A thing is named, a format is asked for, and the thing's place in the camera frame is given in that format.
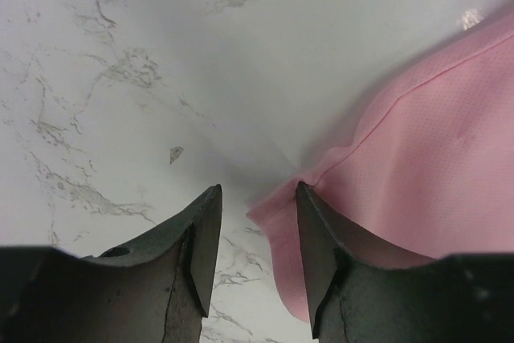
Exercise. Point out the pink t shirt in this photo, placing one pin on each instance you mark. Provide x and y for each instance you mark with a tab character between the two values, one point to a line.
428	172

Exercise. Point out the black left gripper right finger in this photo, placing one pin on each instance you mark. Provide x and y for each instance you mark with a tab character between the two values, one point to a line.
460	298

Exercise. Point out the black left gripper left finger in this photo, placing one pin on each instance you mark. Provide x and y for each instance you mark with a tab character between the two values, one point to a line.
156	287

